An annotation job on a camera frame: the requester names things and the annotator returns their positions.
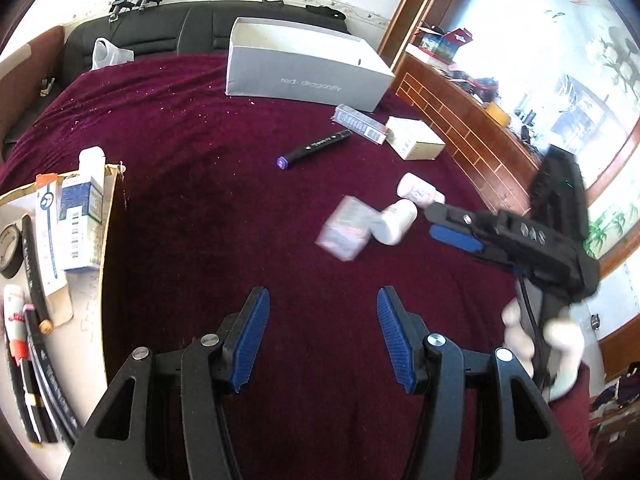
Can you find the white plastic bottle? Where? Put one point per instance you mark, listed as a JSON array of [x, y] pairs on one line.
[[91, 162]]

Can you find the clear plastic packet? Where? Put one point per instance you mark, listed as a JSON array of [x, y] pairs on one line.
[[345, 227]]

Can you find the red white small box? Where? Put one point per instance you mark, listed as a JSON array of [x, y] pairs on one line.
[[459, 36]]

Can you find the person's right hand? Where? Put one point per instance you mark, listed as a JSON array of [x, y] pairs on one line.
[[565, 345]]

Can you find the black pen pink cap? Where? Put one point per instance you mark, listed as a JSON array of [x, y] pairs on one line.
[[31, 350]]

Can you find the black marker yellow band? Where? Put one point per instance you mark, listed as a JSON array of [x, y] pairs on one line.
[[27, 400]]

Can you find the person's right forearm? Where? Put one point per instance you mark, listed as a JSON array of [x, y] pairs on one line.
[[580, 430]]

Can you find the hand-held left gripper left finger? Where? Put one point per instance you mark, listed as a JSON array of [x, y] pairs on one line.
[[250, 342]]

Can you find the grey cardboard shoe box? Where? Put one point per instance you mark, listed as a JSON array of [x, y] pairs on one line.
[[300, 77]]

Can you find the black pen white print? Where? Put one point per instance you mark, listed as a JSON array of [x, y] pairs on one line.
[[57, 390]]

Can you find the small white black item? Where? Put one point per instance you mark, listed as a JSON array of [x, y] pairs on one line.
[[47, 87]]

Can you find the pink armchair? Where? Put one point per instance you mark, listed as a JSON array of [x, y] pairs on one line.
[[22, 75]]

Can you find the white plastic bag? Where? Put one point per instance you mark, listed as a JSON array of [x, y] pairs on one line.
[[111, 55]]

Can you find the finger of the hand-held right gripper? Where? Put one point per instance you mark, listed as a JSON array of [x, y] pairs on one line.
[[457, 239], [457, 217]]

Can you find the clear plastic barcode box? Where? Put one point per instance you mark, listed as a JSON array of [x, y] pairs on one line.
[[360, 122]]

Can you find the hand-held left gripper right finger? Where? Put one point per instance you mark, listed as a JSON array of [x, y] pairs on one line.
[[395, 342]]

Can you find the black marker purple end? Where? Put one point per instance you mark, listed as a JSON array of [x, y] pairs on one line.
[[315, 147]]

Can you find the long white box orange end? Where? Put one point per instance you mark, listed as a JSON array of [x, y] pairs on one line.
[[49, 240]]

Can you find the white pill bottle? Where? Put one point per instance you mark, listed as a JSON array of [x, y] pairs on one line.
[[417, 189], [395, 222]]

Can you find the brick pattern wooden ledge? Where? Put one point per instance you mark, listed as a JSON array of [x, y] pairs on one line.
[[470, 130]]

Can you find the white beige small box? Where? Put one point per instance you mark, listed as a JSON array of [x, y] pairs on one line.
[[415, 137]]

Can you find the black tape roll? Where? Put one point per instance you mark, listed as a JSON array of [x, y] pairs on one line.
[[11, 252]]

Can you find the wooden window frame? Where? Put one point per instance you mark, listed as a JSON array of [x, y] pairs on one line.
[[415, 5]]

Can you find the red white tube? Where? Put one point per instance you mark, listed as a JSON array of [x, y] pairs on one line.
[[15, 325]]

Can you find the shallow cardboard box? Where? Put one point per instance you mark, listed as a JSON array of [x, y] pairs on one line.
[[114, 270]]

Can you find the black sofa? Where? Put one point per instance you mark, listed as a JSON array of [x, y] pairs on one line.
[[200, 30]]

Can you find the blue white medicine box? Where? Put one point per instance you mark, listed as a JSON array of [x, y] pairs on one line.
[[80, 230]]

